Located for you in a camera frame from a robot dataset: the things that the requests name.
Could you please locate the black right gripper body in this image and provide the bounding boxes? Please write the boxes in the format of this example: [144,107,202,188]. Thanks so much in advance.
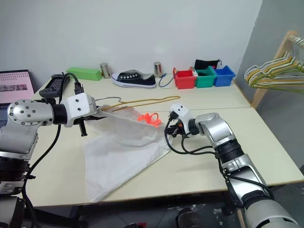
[170,118,190,138]

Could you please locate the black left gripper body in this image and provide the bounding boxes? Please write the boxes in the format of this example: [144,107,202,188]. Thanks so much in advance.
[73,114,101,138]

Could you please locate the yellow wire hanger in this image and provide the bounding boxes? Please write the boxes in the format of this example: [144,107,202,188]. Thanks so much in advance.
[93,95,181,114]

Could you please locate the white cloth garment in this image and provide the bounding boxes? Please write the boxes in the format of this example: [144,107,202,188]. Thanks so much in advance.
[83,104,171,203]

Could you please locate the silver metal can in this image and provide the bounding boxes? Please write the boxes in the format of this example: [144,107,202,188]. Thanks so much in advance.
[153,61,163,78]
[99,62,112,79]

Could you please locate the green rectangular box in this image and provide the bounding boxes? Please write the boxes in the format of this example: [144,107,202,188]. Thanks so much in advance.
[66,66,101,82]

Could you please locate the red plastic bin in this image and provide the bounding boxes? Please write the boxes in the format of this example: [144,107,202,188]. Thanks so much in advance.
[172,67,197,90]

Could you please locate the black and white sneaker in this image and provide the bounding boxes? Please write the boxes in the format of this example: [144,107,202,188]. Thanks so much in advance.
[111,69,157,90]

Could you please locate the black handheld controller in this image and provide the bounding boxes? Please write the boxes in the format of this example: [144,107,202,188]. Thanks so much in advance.
[38,74,71,98]

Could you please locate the green plastic bin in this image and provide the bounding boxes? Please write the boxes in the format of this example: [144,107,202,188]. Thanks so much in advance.
[193,66,218,89]

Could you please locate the blue plastic bin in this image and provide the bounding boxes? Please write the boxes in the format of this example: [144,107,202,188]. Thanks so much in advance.
[212,65,237,87]

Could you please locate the open laptop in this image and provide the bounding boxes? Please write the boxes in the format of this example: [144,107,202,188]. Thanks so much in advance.
[0,69,36,129]

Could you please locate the hangers on wooden rack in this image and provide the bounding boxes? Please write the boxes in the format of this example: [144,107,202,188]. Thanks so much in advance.
[250,30,304,108]

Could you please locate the dark rounded shape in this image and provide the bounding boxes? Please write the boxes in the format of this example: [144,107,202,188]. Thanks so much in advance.
[175,208,198,228]

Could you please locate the wooden table leg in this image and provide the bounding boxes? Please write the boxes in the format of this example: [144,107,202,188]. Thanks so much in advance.
[236,208,246,228]

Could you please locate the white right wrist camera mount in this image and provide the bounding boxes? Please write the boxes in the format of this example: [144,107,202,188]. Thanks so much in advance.
[168,103,193,134]

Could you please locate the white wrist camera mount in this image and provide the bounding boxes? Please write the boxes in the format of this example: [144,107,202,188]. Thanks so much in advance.
[168,103,193,134]
[59,93,99,128]

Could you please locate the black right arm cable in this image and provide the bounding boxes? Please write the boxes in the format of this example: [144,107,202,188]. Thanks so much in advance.
[164,112,273,209]

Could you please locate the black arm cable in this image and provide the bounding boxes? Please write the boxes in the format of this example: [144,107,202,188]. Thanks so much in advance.
[22,72,85,228]
[164,112,273,209]

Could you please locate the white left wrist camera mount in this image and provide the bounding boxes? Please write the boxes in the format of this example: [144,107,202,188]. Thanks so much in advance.
[59,93,99,128]

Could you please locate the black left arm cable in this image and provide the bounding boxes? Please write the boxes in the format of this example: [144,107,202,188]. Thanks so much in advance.
[22,72,85,228]

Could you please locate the blue cable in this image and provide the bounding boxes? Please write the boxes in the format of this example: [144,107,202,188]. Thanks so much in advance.
[158,73,175,89]

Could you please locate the black drawstring pouch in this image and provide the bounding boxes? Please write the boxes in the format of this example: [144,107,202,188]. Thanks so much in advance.
[194,58,223,70]

